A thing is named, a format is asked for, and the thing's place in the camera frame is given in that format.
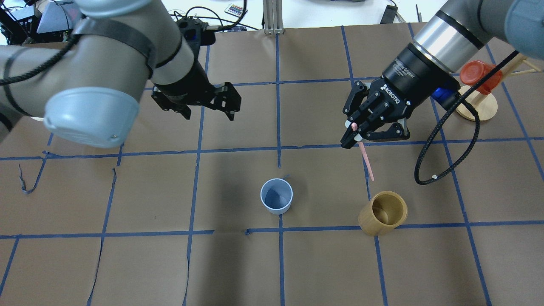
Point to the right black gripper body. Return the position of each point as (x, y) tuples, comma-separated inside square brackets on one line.
[(411, 77)]

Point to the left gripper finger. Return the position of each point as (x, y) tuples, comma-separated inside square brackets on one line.
[(227, 100), (166, 104)]

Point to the blue-grey plastic cup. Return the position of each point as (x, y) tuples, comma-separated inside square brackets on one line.
[(276, 195)]

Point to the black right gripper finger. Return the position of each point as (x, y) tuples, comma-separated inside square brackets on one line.
[(397, 131), (362, 114)]

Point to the bamboo chopstick holder cup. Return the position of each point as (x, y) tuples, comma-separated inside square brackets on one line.
[(384, 212)]

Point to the aluminium frame post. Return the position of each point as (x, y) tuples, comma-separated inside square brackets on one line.
[(273, 17)]

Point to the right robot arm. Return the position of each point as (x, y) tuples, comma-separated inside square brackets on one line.
[(447, 42)]

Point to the black computer box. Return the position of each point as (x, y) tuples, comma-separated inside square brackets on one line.
[(59, 16)]

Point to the pink chopstick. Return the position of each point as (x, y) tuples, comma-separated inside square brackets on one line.
[(359, 141)]

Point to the wooden mug tree stand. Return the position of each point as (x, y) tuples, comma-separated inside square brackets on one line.
[(486, 105)]

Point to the remote control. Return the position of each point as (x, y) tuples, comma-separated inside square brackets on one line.
[(235, 10)]

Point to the orange mug on stand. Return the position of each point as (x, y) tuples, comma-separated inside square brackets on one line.
[(475, 70)]

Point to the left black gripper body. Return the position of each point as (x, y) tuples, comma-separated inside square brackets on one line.
[(192, 86)]

